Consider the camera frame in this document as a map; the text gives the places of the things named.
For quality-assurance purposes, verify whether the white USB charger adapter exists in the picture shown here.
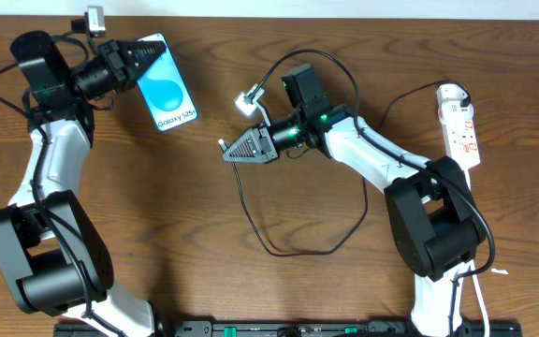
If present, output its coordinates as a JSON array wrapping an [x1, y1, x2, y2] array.
[[436, 82, 471, 108]]

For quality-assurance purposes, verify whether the white power strip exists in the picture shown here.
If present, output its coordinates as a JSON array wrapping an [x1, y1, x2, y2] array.
[[438, 101, 480, 170]]

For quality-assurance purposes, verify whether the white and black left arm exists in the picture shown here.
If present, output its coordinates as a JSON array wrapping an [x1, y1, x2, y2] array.
[[0, 31, 172, 336]]

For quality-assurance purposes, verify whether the black charger cable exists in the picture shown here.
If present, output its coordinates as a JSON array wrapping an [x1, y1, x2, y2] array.
[[217, 81, 472, 257]]

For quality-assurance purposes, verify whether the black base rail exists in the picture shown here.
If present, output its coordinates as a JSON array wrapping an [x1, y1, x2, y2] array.
[[52, 320, 523, 337]]

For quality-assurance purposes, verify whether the blue Samsung Galaxy smartphone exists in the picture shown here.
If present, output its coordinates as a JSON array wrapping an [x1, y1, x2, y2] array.
[[138, 33, 198, 132]]

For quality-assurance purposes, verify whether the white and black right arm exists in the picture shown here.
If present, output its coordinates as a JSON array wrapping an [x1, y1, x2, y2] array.
[[220, 64, 493, 336]]

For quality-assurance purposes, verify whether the small white paper scrap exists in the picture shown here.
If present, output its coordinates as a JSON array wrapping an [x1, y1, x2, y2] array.
[[491, 268, 509, 275]]

